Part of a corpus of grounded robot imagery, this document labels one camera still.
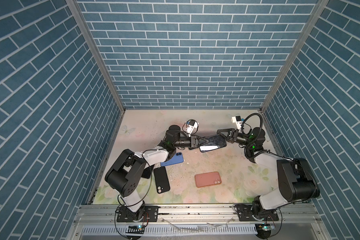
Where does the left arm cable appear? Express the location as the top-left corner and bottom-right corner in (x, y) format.
(113, 119), (199, 238)

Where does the aluminium front rail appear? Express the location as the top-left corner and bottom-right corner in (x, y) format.
(74, 203), (322, 226)

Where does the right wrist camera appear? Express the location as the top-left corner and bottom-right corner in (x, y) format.
(232, 116), (243, 128)

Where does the black phone case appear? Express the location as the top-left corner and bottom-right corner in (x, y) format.
(154, 167), (171, 194)
(199, 135), (227, 153)

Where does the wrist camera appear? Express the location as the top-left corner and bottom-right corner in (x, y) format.
(185, 119), (199, 135)
(232, 116), (243, 128)

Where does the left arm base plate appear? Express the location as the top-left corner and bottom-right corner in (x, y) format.
(116, 205), (159, 223)

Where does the white slotted cable duct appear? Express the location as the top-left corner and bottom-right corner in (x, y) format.
(82, 224), (258, 237)

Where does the blue phone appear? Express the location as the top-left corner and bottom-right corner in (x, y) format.
(161, 153), (184, 167)

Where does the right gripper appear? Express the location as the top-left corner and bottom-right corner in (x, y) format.
(217, 130), (253, 149)

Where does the black phone far left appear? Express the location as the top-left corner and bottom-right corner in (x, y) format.
(142, 166), (153, 179)

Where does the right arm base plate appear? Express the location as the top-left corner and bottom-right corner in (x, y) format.
(233, 204), (279, 222)

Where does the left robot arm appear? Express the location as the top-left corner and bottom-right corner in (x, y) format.
(105, 125), (211, 220)

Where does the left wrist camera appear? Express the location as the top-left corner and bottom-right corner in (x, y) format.
(185, 119), (199, 135)

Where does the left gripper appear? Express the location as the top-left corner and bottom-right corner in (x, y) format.
(171, 136), (208, 150)

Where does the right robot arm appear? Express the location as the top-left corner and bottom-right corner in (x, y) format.
(217, 127), (320, 220)

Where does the pink phone case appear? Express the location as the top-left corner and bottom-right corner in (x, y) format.
(195, 172), (222, 188)

